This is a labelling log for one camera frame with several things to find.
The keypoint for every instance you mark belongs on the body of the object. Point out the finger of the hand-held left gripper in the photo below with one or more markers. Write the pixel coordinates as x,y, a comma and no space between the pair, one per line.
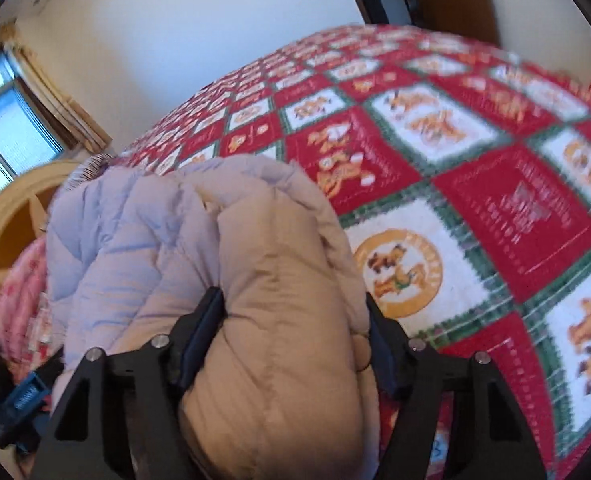
25,395
23,440

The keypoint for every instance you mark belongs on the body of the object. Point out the striped pillow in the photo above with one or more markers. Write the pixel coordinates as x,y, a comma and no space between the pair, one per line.
88,167

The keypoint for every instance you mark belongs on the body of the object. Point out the pink folded blanket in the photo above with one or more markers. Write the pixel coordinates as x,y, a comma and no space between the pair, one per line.
20,300

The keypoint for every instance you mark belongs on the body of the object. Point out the brown wooden door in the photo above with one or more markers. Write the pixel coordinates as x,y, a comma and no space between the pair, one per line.
450,0

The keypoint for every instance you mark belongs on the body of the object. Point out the beige patterned curtain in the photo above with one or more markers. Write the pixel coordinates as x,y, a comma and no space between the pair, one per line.
60,100

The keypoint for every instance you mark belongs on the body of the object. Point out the beige quilted puffer jacket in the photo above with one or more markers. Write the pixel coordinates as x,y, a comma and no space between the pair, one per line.
275,260

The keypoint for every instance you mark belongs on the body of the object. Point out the cream wooden headboard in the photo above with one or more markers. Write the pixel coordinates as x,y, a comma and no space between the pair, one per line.
5,220

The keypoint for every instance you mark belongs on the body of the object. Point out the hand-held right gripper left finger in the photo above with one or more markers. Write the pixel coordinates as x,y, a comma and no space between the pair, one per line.
203,330

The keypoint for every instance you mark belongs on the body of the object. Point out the red printed bed quilt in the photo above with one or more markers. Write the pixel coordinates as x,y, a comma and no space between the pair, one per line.
500,210

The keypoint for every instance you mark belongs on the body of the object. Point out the window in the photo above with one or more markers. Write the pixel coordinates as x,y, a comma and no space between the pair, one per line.
10,125

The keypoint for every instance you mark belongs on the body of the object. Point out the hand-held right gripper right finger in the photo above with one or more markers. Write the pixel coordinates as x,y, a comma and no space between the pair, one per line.
383,355

